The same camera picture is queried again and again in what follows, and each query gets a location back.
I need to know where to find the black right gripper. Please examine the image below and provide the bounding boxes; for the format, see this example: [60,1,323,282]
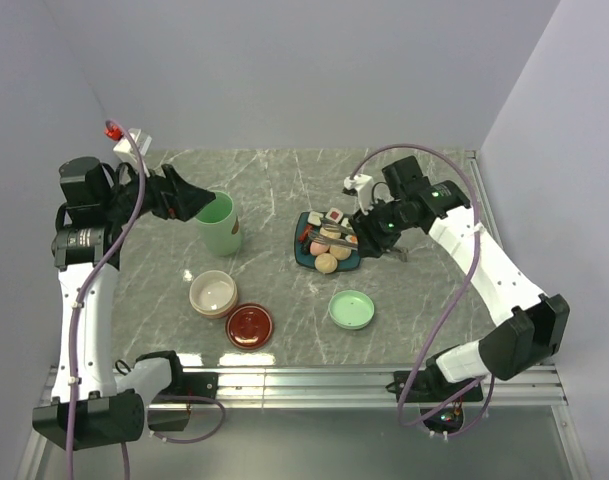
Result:
[349,194,418,259]

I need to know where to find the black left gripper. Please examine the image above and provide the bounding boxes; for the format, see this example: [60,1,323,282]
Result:
[102,156,215,225]

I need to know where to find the green sushi roll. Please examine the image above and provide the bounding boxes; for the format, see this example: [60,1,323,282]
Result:
[340,217,354,234]

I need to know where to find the beige bun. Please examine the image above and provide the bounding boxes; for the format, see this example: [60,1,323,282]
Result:
[314,252,338,274]
[319,227,341,239]
[328,245,352,262]

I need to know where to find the steel serving tongs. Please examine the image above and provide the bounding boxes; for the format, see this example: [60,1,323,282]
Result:
[308,218,409,263]

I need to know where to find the beige bun front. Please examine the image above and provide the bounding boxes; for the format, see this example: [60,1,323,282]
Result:
[314,252,338,274]

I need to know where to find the pink steamed bun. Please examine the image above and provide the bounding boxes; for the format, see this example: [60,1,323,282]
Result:
[310,242,329,256]

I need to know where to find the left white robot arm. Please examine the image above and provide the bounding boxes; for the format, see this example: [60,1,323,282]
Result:
[32,157,215,451]

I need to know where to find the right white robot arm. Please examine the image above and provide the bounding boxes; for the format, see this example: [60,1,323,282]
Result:
[343,156,570,401]

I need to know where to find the green cylindrical lunch container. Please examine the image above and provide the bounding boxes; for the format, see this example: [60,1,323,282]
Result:
[195,191,242,256]

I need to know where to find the teal square plate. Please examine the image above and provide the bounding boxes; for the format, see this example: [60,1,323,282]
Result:
[293,211,364,273]

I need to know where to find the red centre sushi roll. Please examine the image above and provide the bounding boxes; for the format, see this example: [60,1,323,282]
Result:
[325,208,344,223]

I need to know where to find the white sushi roll left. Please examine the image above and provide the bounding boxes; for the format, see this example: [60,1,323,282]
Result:
[307,211,324,227]

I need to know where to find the green round lid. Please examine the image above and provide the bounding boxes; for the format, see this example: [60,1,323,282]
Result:
[328,290,375,330]

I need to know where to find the cream inner bowl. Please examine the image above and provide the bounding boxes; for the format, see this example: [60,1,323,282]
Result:
[189,270,239,319]

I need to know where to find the red round lid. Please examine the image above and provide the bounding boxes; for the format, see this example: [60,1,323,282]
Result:
[225,303,274,350]

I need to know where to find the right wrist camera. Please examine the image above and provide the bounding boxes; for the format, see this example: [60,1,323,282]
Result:
[343,174,375,215]

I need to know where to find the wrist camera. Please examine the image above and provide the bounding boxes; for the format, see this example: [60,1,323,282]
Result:
[112,128,153,168]
[343,174,375,215]

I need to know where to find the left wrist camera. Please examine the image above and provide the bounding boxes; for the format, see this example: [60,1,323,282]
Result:
[112,128,153,168]

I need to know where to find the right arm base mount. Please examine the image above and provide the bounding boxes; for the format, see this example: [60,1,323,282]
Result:
[385,370,484,435]

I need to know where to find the aluminium rail frame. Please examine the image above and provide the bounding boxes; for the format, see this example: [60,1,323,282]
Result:
[14,149,593,480]

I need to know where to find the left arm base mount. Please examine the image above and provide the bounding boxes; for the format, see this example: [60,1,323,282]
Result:
[147,372,219,432]

